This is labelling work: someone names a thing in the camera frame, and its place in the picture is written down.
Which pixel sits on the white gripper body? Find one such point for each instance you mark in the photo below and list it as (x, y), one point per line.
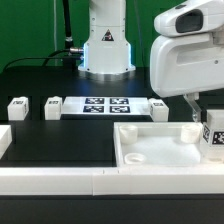
(188, 55)

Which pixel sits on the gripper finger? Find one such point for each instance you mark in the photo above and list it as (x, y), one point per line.
(191, 99)

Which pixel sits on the white square tabletop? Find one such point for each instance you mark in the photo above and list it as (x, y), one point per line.
(165, 144)

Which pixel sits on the white front fence bar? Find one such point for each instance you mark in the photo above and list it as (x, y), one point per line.
(112, 181)

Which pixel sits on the white fence bar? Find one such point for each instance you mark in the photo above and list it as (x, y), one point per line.
(112, 181)
(5, 138)

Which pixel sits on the white left fence bar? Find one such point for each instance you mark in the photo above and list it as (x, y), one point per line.
(5, 138)

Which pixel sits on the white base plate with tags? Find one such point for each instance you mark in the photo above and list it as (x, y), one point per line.
(105, 106)

